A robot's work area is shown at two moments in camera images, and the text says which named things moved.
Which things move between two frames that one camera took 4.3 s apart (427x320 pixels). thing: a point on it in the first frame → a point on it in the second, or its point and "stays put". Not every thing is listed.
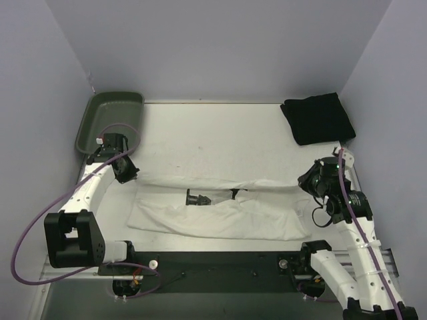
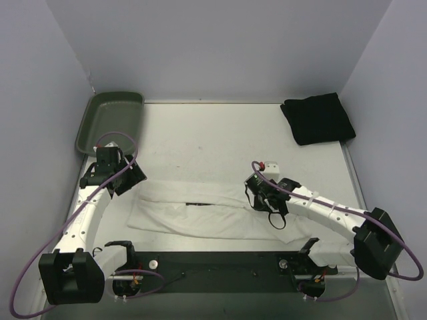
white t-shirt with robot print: (221, 207) stays put
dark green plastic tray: (117, 113) stays put
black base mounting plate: (217, 273) stays put
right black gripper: (307, 180) → (259, 195)
